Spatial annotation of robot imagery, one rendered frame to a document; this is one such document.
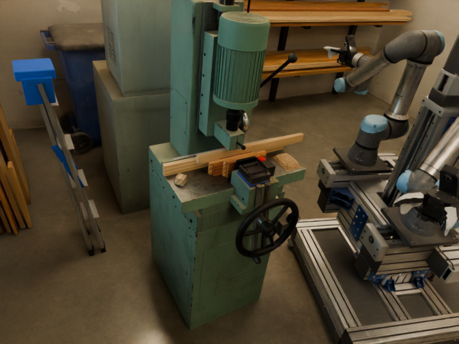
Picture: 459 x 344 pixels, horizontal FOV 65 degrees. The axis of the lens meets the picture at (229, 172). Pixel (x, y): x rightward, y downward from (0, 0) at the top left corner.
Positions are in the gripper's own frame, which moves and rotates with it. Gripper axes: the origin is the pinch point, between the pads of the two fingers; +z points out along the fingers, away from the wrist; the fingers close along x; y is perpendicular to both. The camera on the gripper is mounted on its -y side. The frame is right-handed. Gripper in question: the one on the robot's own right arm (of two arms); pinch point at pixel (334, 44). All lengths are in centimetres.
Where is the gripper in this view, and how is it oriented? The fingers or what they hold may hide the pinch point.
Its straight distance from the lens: 232.2
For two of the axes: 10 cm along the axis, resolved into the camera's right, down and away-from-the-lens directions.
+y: 0.2, 7.8, 6.2
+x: 9.0, -2.8, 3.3
